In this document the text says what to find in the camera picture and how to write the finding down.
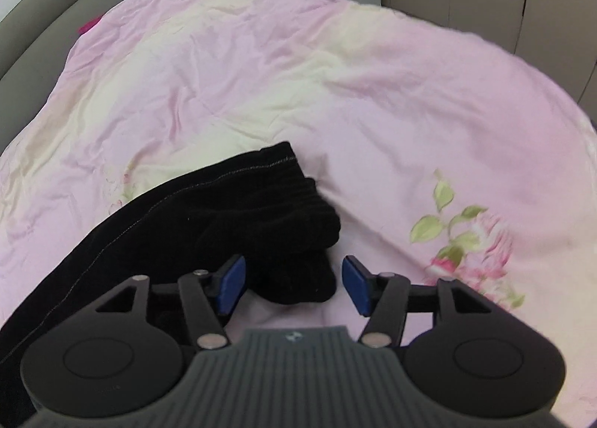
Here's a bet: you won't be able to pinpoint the magenta pillow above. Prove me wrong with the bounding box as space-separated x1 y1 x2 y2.
78 15 102 36

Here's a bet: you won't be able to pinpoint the pink floral duvet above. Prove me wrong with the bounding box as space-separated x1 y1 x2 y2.
1 0 596 427

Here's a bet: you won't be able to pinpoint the black pants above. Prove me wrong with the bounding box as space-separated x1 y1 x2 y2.
1 142 341 427

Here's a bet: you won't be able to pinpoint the grey upholstered headboard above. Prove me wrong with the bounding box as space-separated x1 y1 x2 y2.
1 0 123 148

